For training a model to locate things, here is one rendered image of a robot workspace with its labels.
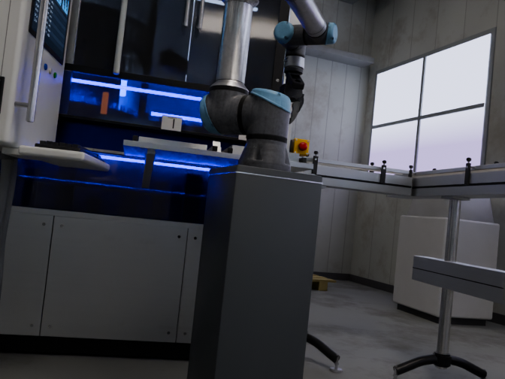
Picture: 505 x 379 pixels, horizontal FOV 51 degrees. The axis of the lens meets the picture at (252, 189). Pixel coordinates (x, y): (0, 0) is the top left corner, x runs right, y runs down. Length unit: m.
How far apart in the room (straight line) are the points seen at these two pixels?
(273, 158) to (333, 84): 5.13
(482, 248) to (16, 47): 3.59
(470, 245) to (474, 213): 0.26
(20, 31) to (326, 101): 4.98
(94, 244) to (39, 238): 0.22
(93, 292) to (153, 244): 0.31
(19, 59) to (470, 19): 4.51
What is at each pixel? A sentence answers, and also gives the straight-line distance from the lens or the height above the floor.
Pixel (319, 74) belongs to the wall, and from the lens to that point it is 6.48.
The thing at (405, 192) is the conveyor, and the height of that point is 0.85.
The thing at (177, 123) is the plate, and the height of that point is 1.02.
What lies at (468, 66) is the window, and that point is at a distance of 5.43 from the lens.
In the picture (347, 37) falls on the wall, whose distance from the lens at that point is 6.79.
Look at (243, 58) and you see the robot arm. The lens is 1.60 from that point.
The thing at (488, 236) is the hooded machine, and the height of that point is 0.69.
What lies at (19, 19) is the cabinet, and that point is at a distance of 1.86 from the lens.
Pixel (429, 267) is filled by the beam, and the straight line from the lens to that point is 2.64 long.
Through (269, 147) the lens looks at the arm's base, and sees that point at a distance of 1.46.
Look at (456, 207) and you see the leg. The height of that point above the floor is 0.80.
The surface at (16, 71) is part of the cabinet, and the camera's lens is 1.82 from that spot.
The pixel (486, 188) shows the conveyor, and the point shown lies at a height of 0.87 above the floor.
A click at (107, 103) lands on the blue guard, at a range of 2.34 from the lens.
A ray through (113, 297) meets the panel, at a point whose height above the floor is 0.26.
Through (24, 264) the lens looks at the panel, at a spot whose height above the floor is 0.37.
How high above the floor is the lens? 0.67
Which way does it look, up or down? 3 degrees up
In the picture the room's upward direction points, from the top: 6 degrees clockwise
